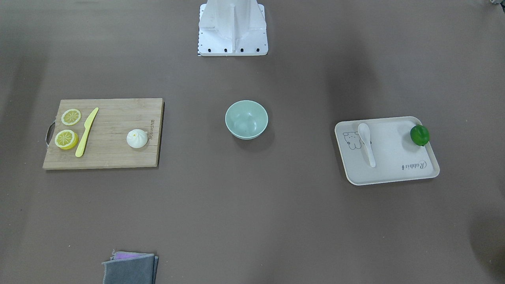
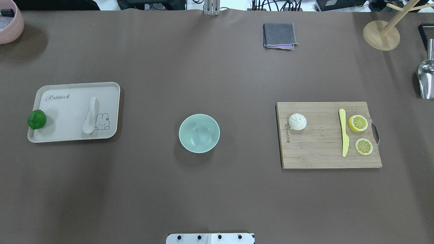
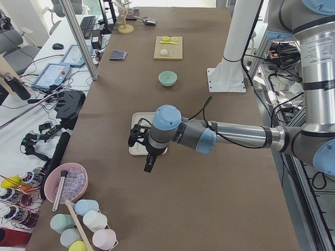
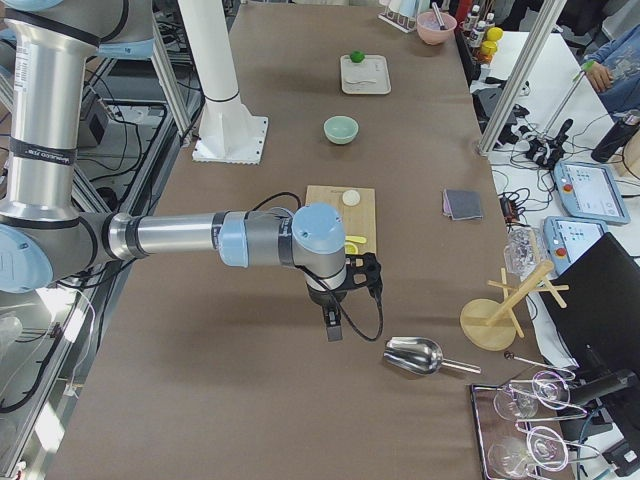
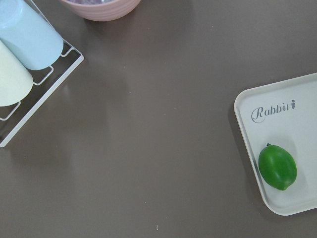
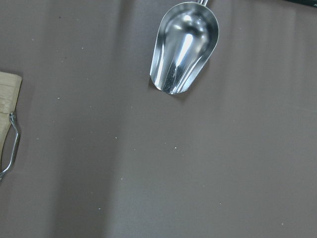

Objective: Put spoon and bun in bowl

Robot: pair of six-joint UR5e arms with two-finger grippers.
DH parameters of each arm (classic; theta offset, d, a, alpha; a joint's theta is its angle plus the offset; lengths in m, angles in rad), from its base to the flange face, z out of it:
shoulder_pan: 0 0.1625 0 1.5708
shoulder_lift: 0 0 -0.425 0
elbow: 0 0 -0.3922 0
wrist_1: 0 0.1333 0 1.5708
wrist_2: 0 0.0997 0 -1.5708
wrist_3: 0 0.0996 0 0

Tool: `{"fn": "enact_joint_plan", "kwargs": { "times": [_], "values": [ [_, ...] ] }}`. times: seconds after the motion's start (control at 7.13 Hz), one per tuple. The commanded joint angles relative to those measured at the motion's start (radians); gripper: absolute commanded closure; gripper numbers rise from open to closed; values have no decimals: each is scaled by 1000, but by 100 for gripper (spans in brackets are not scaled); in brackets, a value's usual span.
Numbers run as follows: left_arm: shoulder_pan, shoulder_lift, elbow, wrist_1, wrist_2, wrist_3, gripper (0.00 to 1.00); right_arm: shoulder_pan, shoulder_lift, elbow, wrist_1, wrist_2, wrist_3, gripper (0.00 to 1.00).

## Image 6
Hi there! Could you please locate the metal scoop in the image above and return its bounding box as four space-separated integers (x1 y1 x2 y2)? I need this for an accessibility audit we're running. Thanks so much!
150 0 219 95

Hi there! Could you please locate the metal cutting board handle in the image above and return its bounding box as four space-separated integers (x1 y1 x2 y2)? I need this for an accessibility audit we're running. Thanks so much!
0 112 21 180

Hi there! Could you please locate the bamboo cutting board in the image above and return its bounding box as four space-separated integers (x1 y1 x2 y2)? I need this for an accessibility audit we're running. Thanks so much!
0 71 23 174

